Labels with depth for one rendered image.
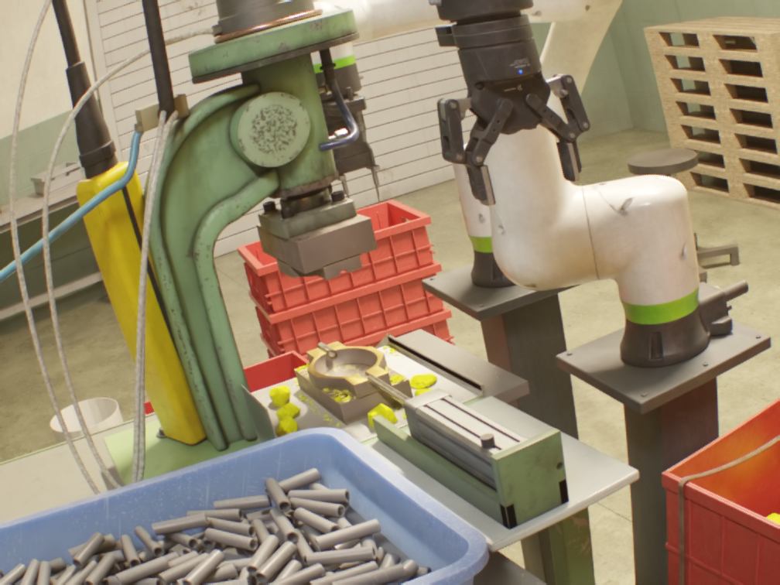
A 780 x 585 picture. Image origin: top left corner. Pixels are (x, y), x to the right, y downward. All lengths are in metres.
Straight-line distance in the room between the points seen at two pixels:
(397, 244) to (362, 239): 2.38
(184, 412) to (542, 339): 0.85
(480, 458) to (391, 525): 0.11
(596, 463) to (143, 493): 0.49
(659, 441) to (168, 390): 0.69
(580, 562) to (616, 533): 1.50
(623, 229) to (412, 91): 5.89
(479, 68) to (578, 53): 0.99
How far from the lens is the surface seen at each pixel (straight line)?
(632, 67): 8.06
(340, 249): 1.23
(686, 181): 6.08
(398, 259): 3.63
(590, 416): 3.48
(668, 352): 1.44
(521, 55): 0.95
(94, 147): 1.25
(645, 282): 1.41
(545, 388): 2.00
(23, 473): 1.55
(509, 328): 1.93
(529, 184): 1.38
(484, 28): 0.94
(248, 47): 1.17
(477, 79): 0.95
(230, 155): 1.25
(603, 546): 2.72
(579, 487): 1.02
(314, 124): 1.25
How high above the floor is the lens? 1.50
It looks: 16 degrees down
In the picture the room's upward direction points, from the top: 13 degrees counter-clockwise
